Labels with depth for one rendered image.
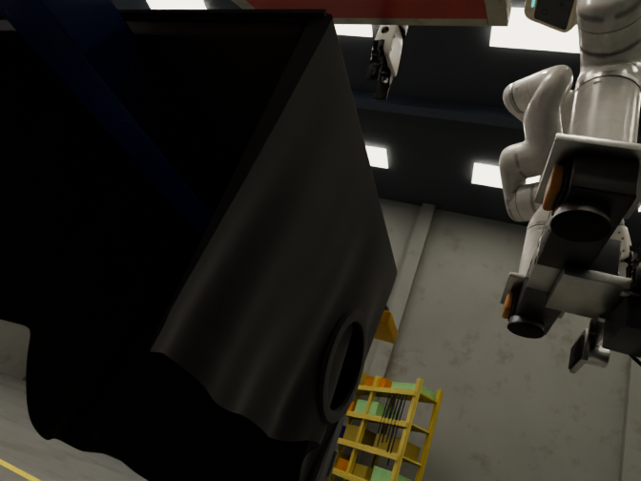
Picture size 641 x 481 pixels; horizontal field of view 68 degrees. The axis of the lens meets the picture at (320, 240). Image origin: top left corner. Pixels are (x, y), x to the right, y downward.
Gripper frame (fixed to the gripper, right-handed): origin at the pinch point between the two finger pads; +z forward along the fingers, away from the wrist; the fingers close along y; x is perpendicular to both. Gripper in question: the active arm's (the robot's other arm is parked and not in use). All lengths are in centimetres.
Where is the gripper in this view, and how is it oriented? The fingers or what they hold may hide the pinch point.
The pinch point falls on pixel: (377, 86)
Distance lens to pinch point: 125.5
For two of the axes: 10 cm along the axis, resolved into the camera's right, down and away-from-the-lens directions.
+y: 3.4, 2.3, 9.1
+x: -9.1, -1.9, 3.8
